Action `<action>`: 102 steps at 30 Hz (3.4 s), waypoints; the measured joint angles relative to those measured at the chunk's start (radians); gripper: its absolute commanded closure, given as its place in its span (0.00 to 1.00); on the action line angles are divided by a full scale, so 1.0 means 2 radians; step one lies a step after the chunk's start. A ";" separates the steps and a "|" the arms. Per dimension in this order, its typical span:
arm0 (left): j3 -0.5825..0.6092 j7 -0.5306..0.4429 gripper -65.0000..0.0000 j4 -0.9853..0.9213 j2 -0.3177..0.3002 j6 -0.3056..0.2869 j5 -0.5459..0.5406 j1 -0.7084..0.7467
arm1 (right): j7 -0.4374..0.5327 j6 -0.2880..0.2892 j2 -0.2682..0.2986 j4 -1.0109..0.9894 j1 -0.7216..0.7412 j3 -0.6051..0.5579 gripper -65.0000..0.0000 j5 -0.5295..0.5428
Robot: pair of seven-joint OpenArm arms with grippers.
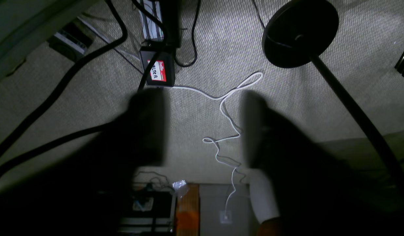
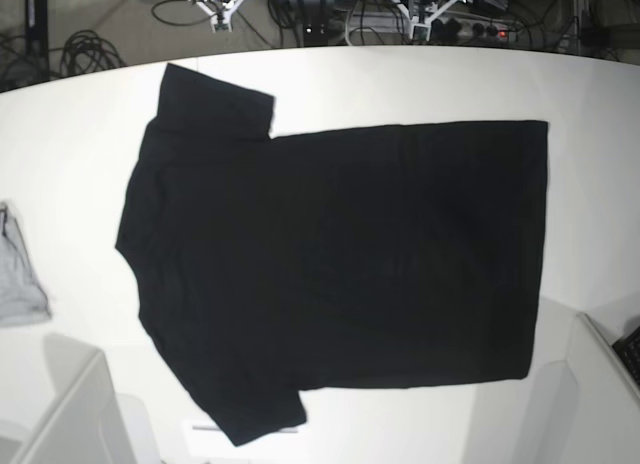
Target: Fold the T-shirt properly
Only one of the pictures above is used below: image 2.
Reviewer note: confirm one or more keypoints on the black T-shirt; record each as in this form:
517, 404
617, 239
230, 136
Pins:
386, 257

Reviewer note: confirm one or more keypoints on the grey folded cloth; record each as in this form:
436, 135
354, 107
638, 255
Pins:
23, 301

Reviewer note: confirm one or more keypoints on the white partition panel left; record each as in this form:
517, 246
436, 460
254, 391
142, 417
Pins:
59, 405

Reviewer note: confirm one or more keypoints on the white partition panel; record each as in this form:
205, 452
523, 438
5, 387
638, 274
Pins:
582, 409
59, 405

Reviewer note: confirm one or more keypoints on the white partition panel right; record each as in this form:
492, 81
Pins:
582, 409

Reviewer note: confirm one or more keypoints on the black keyboard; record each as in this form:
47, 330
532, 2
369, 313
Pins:
627, 350

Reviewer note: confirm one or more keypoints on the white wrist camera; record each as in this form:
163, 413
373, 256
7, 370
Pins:
219, 13
419, 15

